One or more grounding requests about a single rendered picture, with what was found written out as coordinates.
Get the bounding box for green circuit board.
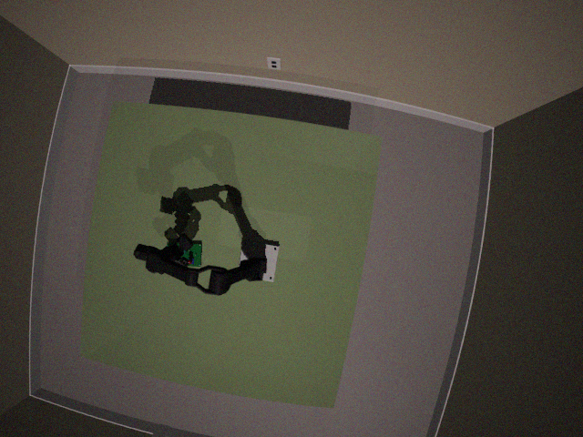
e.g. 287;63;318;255
167;242;202;267

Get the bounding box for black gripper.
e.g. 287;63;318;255
164;233;194;259

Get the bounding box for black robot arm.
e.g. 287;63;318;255
133;244;267;295

